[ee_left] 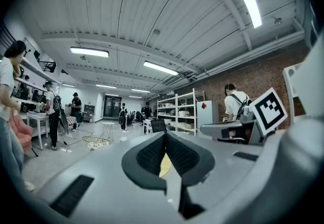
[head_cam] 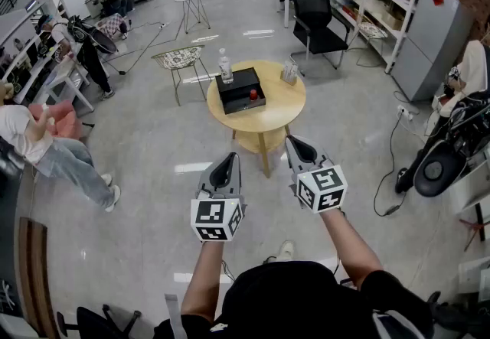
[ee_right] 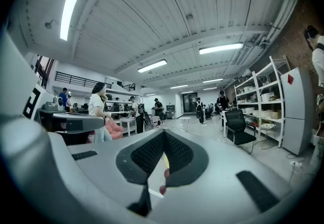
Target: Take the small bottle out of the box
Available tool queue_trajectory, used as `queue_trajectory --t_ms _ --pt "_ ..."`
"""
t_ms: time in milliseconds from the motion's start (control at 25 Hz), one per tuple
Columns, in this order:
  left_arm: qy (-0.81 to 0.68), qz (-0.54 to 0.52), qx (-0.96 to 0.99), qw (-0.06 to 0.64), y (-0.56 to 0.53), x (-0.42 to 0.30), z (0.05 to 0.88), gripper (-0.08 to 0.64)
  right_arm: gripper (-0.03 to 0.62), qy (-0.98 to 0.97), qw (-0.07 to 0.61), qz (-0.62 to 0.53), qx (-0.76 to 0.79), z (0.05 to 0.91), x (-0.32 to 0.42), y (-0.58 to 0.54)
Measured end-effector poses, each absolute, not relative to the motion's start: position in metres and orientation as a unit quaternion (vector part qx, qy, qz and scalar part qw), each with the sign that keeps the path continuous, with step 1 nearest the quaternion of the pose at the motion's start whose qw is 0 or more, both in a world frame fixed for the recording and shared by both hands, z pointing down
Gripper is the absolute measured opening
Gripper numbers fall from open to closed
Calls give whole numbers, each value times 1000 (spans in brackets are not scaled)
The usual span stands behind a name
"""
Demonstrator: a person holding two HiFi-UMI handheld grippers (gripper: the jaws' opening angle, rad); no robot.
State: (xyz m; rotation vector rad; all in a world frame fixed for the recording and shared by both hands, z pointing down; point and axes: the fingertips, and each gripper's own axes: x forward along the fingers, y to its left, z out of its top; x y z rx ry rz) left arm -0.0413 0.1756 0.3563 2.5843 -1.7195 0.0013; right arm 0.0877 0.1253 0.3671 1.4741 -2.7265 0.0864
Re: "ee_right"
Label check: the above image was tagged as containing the black mesh office chair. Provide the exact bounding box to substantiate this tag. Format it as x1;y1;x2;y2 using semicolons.
224;109;257;154

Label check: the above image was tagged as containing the grey fisheye camera module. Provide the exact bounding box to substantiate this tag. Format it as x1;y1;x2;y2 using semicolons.
44;95;66;112

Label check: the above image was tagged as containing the black double door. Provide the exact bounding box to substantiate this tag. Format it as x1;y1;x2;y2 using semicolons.
182;93;198;114

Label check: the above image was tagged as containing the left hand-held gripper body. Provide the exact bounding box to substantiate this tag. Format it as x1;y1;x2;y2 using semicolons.
22;83;67;124

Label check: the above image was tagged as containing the gold wire chair patterned cushion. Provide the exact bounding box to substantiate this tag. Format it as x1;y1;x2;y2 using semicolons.
257;121;278;150

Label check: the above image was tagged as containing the white metal shelving rack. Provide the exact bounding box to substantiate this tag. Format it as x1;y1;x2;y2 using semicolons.
233;55;292;148

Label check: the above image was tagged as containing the white round side table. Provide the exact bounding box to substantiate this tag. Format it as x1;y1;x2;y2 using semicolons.
179;116;192;133

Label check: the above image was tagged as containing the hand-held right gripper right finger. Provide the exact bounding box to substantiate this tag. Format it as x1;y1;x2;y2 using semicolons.
151;128;293;221

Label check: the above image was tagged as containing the white open shelf unit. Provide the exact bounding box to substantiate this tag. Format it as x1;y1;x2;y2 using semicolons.
103;88;142;118

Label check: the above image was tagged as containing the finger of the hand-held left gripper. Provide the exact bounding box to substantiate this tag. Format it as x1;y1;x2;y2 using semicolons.
52;112;106;134

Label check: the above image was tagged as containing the grey refrigerator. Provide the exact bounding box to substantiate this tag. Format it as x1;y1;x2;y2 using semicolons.
280;67;314;156

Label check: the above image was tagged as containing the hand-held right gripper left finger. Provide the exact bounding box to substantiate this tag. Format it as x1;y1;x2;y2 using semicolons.
66;128;168;217

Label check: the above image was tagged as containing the black swivel chair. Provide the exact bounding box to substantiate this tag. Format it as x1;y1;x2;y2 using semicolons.
205;103;215;120

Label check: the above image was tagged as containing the dark framed window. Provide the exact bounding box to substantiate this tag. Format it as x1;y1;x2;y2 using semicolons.
34;55;55;89

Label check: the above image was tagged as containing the black balcony railing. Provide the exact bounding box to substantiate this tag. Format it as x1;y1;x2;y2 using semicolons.
54;71;112;89

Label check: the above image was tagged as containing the white rectangular table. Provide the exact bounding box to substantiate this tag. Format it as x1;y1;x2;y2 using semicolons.
118;117;138;137

